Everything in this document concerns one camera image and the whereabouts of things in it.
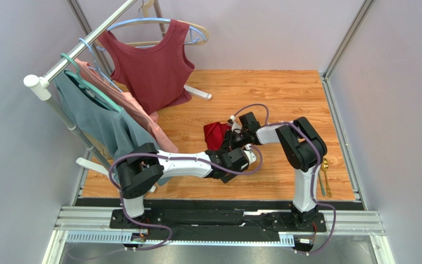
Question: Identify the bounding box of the light blue clothes hanger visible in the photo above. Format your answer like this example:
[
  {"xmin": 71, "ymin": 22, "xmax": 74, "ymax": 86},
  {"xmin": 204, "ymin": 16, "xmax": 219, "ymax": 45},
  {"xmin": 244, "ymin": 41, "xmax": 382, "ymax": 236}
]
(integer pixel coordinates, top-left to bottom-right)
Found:
[{"xmin": 96, "ymin": 18, "xmax": 209, "ymax": 56}]

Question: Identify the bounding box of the wooden clothes hanger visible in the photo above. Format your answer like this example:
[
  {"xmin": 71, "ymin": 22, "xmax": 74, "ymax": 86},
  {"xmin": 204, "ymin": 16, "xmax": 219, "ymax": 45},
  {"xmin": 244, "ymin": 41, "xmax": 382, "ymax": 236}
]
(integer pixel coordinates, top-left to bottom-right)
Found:
[{"xmin": 127, "ymin": 1, "xmax": 209, "ymax": 49}]

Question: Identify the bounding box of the gold spoon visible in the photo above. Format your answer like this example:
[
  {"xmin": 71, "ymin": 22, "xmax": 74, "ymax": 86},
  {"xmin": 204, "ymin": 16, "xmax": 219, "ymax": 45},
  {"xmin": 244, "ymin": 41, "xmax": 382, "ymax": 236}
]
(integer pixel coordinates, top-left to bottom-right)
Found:
[{"xmin": 321, "ymin": 158, "xmax": 332, "ymax": 198}]

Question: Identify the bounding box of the pink hanging shirt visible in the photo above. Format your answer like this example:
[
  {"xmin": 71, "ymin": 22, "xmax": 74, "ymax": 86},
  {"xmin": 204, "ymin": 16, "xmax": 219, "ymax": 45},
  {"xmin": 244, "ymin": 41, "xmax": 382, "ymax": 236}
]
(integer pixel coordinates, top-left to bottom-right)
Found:
[{"xmin": 75, "ymin": 59, "xmax": 179, "ymax": 153}]

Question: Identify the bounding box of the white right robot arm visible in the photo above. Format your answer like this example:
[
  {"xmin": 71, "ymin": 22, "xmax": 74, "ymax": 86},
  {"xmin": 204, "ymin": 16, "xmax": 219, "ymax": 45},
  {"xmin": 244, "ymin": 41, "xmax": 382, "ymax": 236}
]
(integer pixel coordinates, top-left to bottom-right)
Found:
[{"xmin": 220, "ymin": 112, "xmax": 327, "ymax": 225}]

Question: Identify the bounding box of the grey-blue hanging shirt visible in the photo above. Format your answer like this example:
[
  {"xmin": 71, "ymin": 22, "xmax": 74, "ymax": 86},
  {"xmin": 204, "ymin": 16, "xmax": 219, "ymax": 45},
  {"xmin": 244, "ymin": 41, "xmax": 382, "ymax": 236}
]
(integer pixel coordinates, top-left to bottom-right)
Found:
[{"xmin": 54, "ymin": 70, "xmax": 162, "ymax": 160}]

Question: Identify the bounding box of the blue wire clothes hanger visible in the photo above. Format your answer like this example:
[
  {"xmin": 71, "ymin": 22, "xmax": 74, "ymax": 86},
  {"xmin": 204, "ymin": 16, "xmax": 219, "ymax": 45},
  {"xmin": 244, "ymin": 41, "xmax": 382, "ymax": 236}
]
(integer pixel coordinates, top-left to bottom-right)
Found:
[{"xmin": 79, "ymin": 38, "xmax": 123, "ymax": 93}]

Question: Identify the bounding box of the maroon tank top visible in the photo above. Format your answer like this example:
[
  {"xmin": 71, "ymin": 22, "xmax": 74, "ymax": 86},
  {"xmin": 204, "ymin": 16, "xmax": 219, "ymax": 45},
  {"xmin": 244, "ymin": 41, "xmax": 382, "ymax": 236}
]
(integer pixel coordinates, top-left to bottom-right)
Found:
[{"xmin": 98, "ymin": 19, "xmax": 196, "ymax": 115}]

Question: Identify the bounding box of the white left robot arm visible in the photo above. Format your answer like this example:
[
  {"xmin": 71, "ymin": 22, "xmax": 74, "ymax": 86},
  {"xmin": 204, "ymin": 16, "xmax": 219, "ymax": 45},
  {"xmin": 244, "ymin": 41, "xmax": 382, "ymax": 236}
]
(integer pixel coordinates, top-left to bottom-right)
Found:
[{"xmin": 109, "ymin": 143, "xmax": 262, "ymax": 218}]

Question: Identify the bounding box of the red cloth napkin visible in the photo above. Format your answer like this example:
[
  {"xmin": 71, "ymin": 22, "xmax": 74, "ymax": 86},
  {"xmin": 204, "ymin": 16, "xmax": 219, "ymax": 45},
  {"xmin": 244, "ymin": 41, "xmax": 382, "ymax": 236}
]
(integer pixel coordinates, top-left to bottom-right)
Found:
[{"xmin": 203, "ymin": 122, "xmax": 230, "ymax": 150}]

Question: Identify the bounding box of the white clothes rack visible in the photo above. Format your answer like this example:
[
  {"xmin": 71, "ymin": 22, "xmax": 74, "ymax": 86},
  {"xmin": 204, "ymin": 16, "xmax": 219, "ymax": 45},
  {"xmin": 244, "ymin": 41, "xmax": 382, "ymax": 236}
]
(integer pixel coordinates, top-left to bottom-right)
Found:
[{"xmin": 24, "ymin": 0, "xmax": 211, "ymax": 175}]

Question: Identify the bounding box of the iridescent fork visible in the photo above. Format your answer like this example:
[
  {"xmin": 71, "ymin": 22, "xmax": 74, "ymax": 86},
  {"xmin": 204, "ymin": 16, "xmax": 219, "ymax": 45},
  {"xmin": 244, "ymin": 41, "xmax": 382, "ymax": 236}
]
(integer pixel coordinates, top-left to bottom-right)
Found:
[{"xmin": 318, "ymin": 170, "xmax": 326, "ymax": 197}]

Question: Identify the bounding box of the teal clothes hanger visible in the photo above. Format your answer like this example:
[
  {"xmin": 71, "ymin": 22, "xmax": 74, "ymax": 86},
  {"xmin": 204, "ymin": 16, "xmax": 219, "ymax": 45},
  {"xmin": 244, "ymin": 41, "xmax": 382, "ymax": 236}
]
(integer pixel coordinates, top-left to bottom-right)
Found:
[{"xmin": 60, "ymin": 53, "xmax": 122, "ymax": 112}]

